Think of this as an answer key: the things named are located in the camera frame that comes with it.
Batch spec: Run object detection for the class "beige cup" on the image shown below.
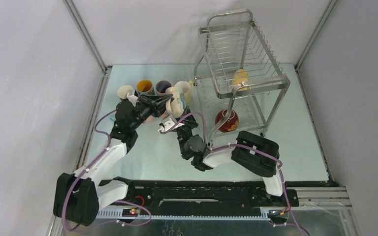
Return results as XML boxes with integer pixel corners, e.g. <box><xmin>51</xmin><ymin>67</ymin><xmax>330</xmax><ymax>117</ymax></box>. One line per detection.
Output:
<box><xmin>165</xmin><ymin>87</ymin><xmax>186</xmax><ymax>118</ymax></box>

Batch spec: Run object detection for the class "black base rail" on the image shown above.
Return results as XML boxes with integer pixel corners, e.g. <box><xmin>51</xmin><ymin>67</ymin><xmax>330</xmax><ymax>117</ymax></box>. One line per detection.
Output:
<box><xmin>91</xmin><ymin>177</ymin><xmax>340</xmax><ymax>218</ymax></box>

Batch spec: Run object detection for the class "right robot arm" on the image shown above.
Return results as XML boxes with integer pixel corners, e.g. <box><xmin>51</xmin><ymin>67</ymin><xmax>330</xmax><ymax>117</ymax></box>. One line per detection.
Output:
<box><xmin>162</xmin><ymin>112</ymin><xmax>292</xmax><ymax>209</ymax></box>

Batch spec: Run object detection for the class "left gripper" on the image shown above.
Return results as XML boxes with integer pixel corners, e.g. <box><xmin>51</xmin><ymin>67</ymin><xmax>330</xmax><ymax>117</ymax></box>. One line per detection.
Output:
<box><xmin>130</xmin><ymin>94</ymin><xmax>174</xmax><ymax>130</ymax></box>

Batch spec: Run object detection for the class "aluminium frame post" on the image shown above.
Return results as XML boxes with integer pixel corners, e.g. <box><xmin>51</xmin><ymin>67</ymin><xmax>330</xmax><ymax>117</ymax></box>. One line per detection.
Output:
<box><xmin>294</xmin><ymin>0</ymin><xmax>340</xmax><ymax>71</ymax></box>
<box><xmin>63</xmin><ymin>0</ymin><xmax>107</xmax><ymax>73</ymax></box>

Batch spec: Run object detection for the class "aluminium frame post right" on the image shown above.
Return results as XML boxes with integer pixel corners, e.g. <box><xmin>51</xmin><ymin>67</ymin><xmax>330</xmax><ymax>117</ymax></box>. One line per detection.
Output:
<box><xmin>294</xmin><ymin>0</ymin><xmax>340</xmax><ymax>71</ymax></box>

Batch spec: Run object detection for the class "orange yellow cup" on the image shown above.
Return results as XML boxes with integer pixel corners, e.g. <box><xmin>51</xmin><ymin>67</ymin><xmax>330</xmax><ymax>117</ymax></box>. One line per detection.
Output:
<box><xmin>231</xmin><ymin>69</ymin><xmax>249</xmax><ymax>89</ymax></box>

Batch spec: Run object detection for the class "pink mug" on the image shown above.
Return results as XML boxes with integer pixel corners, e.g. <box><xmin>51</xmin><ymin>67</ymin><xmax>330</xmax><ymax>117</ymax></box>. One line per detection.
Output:
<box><xmin>143</xmin><ymin>116</ymin><xmax>156</xmax><ymax>124</ymax></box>

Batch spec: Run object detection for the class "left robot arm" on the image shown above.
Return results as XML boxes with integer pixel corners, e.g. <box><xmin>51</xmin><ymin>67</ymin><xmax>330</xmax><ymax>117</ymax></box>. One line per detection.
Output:
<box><xmin>53</xmin><ymin>94</ymin><xmax>173</xmax><ymax>231</ymax></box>

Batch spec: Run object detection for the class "aluminium frame post left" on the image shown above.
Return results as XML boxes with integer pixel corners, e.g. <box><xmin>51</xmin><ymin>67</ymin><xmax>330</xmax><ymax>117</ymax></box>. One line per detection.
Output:
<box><xmin>63</xmin><ymin>0</ymin><xmax>107</xmax><ymax>73</ymax></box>

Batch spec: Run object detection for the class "dark red mug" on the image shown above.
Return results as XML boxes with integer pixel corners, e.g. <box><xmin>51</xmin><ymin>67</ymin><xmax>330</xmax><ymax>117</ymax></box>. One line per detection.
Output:
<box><xmin>215</xmin><ymin>109</ymin><xmax>239</xmax><ymax>133</ymax></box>

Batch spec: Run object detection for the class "metal dish rack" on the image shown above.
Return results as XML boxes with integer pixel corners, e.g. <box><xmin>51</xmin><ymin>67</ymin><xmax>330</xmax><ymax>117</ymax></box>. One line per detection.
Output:
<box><xmin>194</xmin><ymin>9</ymin><xmax>290</xmax><ymax>146</ymax></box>

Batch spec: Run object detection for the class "pale pink cup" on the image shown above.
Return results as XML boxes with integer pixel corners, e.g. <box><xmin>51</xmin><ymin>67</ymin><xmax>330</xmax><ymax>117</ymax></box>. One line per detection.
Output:
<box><xmin>155</xmin><ymin>80</ymin><xmax>172</xmax><ymax>96</ymax></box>

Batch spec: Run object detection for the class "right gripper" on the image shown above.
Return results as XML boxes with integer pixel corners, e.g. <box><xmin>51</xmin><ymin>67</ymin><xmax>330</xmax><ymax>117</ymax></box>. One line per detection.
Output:
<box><xmin>177</xmin><ymin>106</ymin><xmax>199</xmax><ymax>158</ymax></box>

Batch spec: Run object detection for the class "blue patterned mug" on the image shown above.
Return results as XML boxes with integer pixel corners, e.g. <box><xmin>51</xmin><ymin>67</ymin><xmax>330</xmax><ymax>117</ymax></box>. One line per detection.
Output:
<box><xmin>136</xmin><ymin>80</ymin><xmax>156</xmax><ymax>96</ymax></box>

